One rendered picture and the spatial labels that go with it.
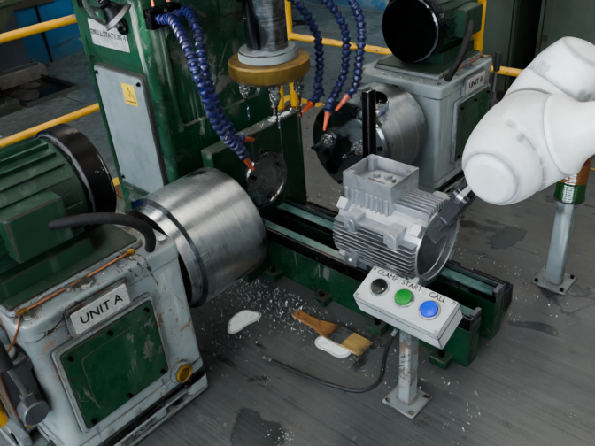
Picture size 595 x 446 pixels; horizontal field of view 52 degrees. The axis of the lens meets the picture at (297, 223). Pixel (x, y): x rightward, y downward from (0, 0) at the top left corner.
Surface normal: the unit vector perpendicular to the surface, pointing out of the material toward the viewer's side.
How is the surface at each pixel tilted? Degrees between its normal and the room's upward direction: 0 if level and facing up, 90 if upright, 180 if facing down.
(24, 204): 0
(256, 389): 0
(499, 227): 0
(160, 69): 90
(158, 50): 90
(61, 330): 89
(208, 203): 32
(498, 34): 90
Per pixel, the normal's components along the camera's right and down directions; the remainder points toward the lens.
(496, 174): -0.67, 0.58
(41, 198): -0.07, -0.84
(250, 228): 0.69, 0.05
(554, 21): -0.65, 0.44
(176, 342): 0.74, 0.30
